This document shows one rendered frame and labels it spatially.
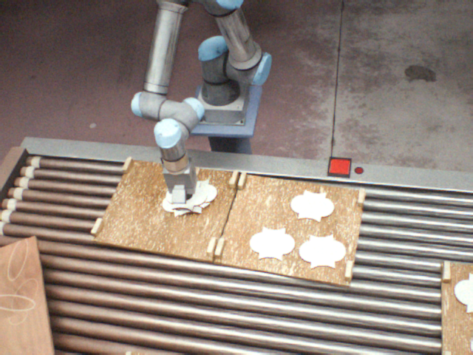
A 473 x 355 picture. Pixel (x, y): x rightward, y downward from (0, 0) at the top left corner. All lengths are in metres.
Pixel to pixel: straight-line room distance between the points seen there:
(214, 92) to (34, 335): 1.05
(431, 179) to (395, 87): 1.73
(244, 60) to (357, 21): 2.27
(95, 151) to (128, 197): 0.29
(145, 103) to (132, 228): 0.41
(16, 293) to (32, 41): 3.06
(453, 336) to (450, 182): 0.54
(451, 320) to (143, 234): 0.95
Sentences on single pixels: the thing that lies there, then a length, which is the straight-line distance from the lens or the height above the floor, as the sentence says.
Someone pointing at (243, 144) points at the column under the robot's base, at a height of 0.72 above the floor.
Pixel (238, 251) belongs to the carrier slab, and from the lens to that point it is 1.75.
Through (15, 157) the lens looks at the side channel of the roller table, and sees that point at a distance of 2.25.
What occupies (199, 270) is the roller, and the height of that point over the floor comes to 0.91.
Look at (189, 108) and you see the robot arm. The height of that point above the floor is 1.27.
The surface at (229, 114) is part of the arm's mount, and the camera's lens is 2.14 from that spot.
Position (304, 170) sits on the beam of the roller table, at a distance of 1.95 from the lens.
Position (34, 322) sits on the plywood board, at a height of 1.04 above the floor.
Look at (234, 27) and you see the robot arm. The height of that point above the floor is 1.36.
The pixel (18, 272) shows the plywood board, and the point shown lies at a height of 1.04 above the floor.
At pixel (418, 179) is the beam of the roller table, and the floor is 0.92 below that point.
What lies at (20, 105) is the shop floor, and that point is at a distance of 4.06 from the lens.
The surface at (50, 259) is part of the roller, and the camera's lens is 1.93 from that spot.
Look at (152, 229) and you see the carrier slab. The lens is 1.85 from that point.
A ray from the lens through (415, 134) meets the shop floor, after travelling 3.36.
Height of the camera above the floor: 2.41
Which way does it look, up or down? 50 degrees down
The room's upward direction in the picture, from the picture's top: 10 degrees counter-clockwise
